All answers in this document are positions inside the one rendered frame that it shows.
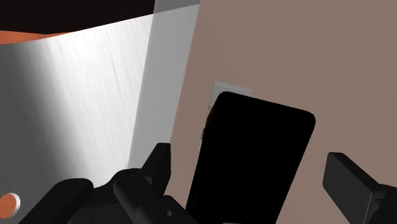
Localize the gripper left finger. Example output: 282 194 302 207
18 143 199 224

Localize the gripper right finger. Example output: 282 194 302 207
322 151 397 224

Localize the black phone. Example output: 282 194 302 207
185 90 316 224

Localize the steel appliance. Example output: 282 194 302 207
0 3 201 224

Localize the orange round disc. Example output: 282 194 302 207
0 192 22 220

